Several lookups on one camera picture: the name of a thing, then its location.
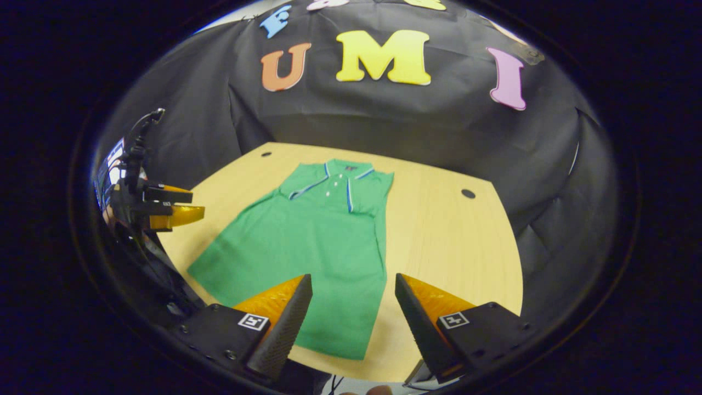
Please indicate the green polo T-shirt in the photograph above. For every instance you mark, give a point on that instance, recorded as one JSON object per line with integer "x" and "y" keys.
{"x": 307, "y": 247}

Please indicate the black backdrop cloth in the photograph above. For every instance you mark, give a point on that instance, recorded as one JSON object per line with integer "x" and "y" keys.
{"x": 411, "y": 120}

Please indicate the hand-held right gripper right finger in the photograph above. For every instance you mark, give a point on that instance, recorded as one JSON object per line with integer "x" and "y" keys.
{"x": 419, "y": 323}

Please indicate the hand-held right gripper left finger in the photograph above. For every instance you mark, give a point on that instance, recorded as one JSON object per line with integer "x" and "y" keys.
{"x": 288, "y": 323}

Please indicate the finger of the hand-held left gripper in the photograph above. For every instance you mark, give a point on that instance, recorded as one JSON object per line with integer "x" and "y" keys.
{"x": 181, "y": 215}
{"x": 170, "y": 195}

